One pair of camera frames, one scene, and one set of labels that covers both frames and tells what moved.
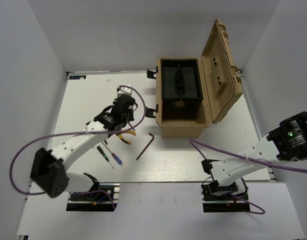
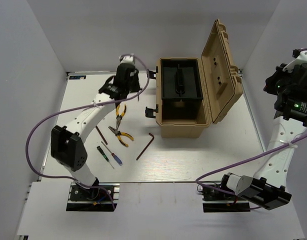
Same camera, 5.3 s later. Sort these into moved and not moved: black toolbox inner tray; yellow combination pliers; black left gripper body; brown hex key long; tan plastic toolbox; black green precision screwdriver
Moved: yellow combination pliers; black left gripper body
Not moved: black green precision screwdriver; brown hex key long; black toolbox inner tray; tan plastic toolbox
